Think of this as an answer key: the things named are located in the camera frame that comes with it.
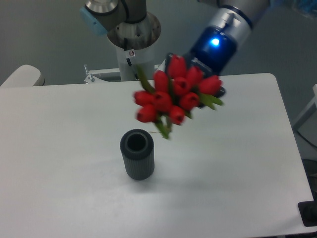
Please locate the white furniture leg right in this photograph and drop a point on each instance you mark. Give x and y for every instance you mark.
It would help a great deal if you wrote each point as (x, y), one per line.
(306, 112)

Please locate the black device at table edge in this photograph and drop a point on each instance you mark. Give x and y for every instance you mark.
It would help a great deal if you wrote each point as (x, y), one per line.
(308, 213)

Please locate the white metal base frame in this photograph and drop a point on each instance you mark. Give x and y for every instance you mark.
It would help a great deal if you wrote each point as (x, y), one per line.
(119, 73)

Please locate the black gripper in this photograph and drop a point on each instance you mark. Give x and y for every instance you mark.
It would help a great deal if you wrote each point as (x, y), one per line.
(211, 52)

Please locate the red tulip bouquet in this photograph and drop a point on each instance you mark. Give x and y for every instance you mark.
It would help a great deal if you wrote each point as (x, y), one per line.
(174, 94)

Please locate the dark grey ribbed vase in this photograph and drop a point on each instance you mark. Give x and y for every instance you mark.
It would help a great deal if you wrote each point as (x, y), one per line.
(137, 149)

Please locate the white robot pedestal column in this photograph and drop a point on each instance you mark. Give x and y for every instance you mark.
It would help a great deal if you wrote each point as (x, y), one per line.
(135, 46)

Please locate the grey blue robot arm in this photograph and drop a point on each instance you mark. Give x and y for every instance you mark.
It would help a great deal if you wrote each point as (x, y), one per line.
(235, 18)

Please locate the blue object top right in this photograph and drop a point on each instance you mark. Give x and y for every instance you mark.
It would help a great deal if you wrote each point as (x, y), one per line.
(307, 8)

